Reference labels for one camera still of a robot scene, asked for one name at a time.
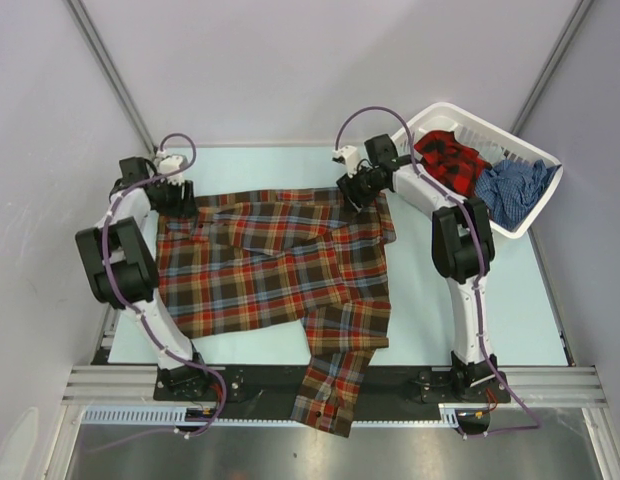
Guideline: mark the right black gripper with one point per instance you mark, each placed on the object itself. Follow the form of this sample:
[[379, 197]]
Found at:
[[350, 186]]

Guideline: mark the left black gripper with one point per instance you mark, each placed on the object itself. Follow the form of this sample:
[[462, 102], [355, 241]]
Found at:
[[183, 208]]

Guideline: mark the brown red plaid shirt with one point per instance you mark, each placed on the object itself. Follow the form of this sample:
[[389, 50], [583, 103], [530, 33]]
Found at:
[[256, 259]]

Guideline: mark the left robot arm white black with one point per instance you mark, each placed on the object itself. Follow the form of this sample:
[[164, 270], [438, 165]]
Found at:
[[122, 271]]

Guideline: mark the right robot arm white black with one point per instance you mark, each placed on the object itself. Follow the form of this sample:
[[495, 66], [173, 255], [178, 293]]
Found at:
[[462, 248]]

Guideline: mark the red black checked shirt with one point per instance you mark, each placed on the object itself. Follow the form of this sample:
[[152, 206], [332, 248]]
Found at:
[[454, 165]]

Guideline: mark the white plastic laundry basket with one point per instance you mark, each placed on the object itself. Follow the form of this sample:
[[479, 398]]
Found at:
[[493, 143]]

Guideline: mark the blue checked shirt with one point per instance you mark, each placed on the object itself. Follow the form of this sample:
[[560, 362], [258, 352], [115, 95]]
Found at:
[[511, 189]]

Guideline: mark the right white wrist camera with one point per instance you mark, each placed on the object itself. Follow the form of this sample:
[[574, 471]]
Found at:
[[349, 157]]

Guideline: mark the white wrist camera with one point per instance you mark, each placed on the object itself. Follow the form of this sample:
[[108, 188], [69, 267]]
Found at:
[[349, 157], [171, 167]]

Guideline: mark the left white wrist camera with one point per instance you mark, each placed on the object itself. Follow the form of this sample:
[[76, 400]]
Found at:
[[171, 167]]

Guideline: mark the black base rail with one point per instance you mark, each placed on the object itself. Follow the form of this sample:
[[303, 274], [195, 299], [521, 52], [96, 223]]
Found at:
[[388, 393]]

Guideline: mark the aluminium frame profile front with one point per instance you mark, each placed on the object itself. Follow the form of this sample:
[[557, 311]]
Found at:
[[110, 385]]

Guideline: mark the left aluminium corner post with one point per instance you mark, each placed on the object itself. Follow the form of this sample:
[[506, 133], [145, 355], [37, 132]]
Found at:
[[97, 46]]

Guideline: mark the aluminium corner post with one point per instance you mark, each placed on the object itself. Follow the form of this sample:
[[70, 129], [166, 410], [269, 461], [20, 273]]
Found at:
[[560, 49], [97, 46]]

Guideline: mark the white slotted cable duct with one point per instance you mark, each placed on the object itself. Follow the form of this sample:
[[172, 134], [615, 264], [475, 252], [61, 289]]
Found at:
[[196, 415]]

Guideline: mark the right aluminium corner post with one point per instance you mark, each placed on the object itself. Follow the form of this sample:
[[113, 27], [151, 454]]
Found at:
[[560, 49]]

